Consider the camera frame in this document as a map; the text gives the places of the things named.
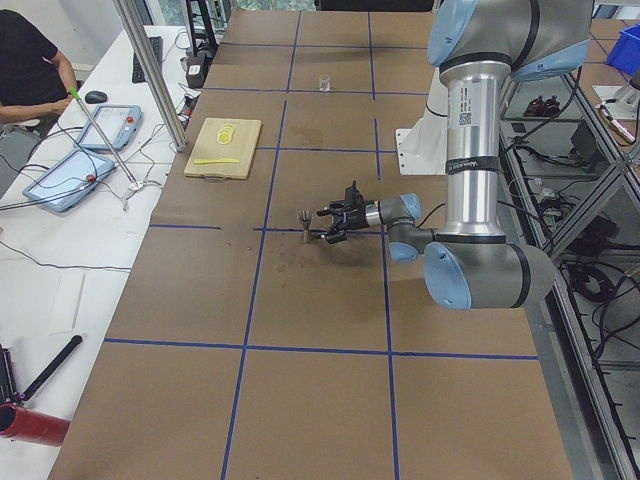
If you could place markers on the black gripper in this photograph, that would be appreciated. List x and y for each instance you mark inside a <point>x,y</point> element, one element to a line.
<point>356,218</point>

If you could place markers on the steel measuring jigger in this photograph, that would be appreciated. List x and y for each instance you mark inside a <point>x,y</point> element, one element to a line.
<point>305,220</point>

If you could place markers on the clear glass cup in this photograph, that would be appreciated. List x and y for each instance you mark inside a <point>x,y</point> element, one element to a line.
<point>324,83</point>

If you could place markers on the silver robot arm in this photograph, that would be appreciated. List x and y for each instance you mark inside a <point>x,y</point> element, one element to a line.
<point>476,46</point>

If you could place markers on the yellow plastic knife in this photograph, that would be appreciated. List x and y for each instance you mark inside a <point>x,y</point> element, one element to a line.
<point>222,160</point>

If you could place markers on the wooden cutting board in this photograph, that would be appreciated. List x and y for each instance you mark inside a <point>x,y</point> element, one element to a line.
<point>242,147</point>

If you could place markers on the far blue teach pendant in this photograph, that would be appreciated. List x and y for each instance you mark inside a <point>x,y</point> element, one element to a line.
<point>118,122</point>

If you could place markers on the blue teach pendant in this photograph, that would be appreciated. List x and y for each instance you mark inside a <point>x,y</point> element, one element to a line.
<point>118,122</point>
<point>69,181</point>

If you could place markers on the black computer mouse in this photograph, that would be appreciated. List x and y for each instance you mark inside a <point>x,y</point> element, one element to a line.
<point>95,97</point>

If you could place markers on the near blue teach pendant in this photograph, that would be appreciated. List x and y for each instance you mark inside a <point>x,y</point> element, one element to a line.
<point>69,181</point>

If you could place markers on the seated person black shirt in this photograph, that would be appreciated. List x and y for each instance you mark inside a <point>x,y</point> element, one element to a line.
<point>36,77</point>

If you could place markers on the blue plastic bin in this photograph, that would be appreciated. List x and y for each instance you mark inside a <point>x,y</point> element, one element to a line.
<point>625,55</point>

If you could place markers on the red cylinder tube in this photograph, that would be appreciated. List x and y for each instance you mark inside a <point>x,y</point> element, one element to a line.
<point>21,424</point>

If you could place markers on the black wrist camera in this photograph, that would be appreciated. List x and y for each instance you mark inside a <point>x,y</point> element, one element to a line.
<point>353,197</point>

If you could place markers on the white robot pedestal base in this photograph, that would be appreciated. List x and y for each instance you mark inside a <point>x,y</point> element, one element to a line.
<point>435,144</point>

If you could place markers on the black handle bar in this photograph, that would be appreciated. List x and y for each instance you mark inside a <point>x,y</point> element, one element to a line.
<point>50,369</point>

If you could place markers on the aluminium frame post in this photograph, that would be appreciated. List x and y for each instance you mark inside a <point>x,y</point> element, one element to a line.
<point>137,35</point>

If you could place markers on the metal rod green handle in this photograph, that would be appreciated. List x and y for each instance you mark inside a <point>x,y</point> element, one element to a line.
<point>134,184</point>

